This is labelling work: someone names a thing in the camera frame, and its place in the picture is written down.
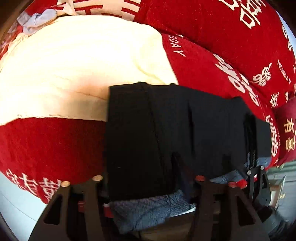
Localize cream white blanket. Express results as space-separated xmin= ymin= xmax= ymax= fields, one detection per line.
xmin=1 ymin=16 xmax=177 ymax=125

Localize dark red cushion gold characters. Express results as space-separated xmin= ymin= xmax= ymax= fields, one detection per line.
xmin=275 ymin=97 xmax=296 ymax=166

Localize red wedding blanket with characters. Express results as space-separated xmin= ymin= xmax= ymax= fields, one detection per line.
xmin=1 ymin=1 xmax=295 ymax=203

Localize pile of grey pink clothes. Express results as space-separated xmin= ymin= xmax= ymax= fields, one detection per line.
xmin=16 ymin=9 xmax=57 ymax=36

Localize black pants with patterned waistband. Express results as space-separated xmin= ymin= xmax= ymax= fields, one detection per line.
xmin=106 ymin=82 xmax=271 ymax=234

